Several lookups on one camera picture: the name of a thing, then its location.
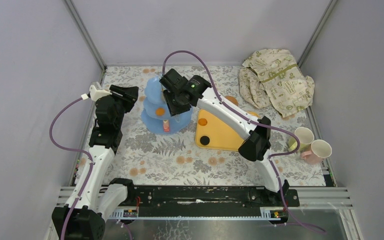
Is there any orange flower cookie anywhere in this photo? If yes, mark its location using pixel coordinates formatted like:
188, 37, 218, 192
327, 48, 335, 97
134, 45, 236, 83
155, 107, 166, 117

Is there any pink cake slice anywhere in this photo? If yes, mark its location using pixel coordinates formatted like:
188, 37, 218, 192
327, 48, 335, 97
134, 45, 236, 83
162, 120, 170, 133

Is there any blue three-tier cake stand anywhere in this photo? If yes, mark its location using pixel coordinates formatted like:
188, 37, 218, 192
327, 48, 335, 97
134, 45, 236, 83
141, 76, 193, 135

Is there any yellow serving tray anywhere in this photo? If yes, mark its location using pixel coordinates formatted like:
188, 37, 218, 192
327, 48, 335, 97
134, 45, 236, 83
195, 109, 244, 152

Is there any black round cookie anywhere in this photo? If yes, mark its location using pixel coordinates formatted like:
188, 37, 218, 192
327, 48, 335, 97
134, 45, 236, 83
199, 135, 210, 146

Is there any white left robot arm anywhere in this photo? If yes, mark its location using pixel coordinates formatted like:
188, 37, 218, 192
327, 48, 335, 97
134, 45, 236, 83
51, 82, 141, 240

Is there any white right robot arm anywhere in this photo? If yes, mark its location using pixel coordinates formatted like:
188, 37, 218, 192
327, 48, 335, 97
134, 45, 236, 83
159, 69, 289, 206

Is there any orange round cookie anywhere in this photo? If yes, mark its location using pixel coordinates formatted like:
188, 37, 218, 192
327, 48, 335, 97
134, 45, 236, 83
198, 118, 208, 126

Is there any floral tablecloth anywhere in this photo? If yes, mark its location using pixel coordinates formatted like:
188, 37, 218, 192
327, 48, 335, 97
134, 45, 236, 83
101, 66, 326, 187

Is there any printed cloth bag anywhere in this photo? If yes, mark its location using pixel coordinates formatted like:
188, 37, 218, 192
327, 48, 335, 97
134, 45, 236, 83
238, 49, 315, 118

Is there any green paper cup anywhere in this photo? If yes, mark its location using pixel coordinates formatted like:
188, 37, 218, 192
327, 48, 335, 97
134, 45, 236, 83
287, 126, 315, 152

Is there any pink paper cup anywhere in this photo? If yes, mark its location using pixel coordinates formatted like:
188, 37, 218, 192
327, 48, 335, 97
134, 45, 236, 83
300, 139, 333, 165

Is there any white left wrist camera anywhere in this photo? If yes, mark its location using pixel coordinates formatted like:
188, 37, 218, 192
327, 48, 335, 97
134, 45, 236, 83
80, 81, 112, 102

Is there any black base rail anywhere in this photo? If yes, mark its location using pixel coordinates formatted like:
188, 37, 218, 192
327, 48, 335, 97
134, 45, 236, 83
119, 185, 300, 208

